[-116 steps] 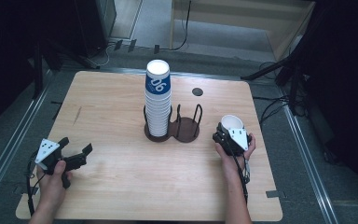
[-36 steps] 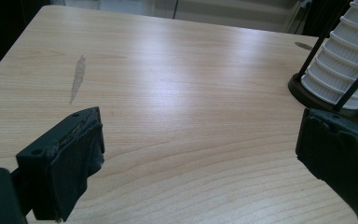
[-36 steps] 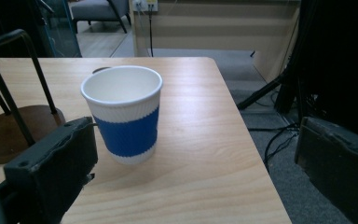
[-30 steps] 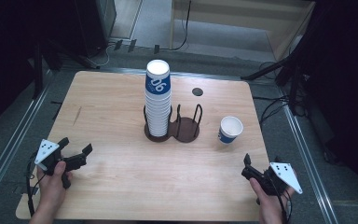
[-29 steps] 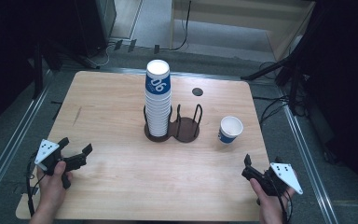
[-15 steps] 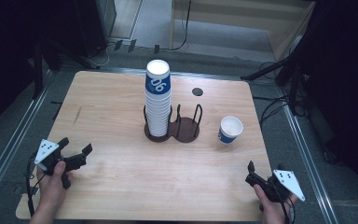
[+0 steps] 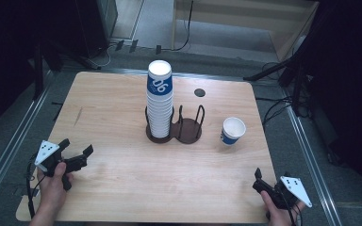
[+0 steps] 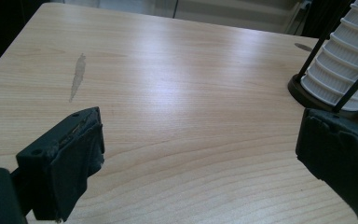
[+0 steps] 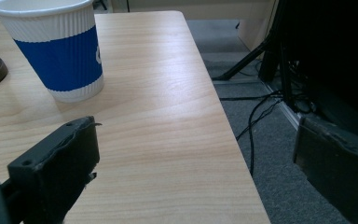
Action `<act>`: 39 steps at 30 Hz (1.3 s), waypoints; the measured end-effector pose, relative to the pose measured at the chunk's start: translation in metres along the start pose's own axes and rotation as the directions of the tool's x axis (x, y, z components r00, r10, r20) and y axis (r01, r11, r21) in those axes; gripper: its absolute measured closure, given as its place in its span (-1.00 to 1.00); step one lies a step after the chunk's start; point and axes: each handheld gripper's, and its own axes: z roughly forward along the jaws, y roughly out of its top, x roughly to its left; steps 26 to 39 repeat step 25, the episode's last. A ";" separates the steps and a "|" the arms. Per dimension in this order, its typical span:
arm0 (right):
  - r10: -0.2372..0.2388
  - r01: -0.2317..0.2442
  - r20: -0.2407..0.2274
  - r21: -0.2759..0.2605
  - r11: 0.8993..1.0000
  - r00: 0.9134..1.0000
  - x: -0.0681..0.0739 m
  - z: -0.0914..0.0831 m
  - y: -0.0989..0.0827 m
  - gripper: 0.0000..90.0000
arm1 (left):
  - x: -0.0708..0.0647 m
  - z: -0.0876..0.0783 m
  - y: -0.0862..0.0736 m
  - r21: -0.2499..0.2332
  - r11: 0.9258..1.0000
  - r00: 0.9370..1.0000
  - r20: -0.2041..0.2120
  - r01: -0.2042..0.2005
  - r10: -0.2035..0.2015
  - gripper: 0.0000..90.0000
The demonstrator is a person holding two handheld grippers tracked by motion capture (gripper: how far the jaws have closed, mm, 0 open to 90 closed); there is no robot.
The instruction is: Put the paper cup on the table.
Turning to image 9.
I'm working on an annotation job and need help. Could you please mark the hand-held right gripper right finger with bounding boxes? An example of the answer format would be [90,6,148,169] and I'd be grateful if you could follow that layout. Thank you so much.
[292,116,358,224]

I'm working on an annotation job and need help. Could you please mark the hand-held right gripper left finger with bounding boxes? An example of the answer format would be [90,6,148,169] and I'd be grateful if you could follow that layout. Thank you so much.
[7,115,103,224]

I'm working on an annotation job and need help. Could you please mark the blue banded paper cup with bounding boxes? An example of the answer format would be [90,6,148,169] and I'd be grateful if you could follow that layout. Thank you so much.
[0,0,105,104]

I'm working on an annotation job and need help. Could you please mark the black tripod stand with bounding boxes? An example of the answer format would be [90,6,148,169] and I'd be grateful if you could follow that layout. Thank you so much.
[213,0,296,106]

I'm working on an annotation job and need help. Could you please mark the metal floor rail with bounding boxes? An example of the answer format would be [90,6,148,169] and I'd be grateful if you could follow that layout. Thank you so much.
[265,81,303,130]

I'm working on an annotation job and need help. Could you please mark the black floor cables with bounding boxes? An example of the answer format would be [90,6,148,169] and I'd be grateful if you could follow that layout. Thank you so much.
[218,60,316,177]

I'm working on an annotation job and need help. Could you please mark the light wooden shelf frame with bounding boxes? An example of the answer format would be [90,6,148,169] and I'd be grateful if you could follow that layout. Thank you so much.
[110,0,277,52]

